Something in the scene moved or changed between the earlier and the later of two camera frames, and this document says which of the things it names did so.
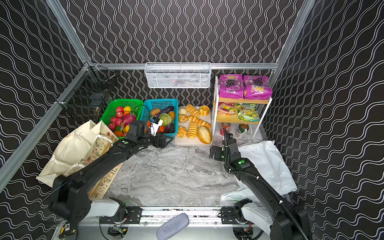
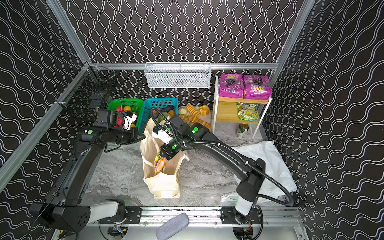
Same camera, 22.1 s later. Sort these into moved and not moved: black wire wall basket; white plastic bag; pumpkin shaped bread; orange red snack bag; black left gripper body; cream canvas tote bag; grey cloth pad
Moved: black left gripper body; orange red snack bag; cream canvas tote bag
Not moved: grey cloth pad; black wire wall basket; white plastic bag; pumpkin shaped bread
